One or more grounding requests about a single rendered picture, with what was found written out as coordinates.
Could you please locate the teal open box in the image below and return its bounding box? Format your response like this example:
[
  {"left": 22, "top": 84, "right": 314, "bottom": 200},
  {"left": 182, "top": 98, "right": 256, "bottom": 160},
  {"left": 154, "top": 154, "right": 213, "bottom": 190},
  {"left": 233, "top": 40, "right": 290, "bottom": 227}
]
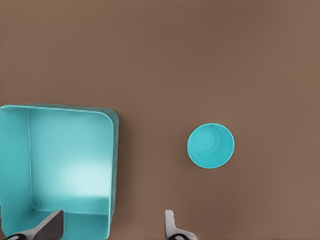
[{"left": 0, "top": 103, "right": 120, "bottom": 240}]

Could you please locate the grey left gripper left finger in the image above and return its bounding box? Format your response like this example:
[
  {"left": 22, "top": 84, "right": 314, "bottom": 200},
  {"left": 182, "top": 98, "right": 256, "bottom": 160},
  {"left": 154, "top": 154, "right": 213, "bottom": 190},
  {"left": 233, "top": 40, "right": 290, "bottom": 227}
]
[{"left": 4, "top": 209, "right": 65, "bottom": 240}]

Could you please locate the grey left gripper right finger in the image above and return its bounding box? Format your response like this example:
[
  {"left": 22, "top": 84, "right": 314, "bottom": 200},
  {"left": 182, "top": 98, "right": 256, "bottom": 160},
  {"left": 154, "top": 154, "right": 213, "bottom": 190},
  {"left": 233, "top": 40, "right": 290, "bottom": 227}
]
[{"left": 164, "top": 209, "right": 197, "bottom": 240}]

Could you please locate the teal cup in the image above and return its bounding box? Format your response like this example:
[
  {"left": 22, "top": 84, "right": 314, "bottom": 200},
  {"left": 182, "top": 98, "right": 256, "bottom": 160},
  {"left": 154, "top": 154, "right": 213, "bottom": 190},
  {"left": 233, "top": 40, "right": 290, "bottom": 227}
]
[{"left": 186, "top": 122, "right": 235, "bottom": 170}]

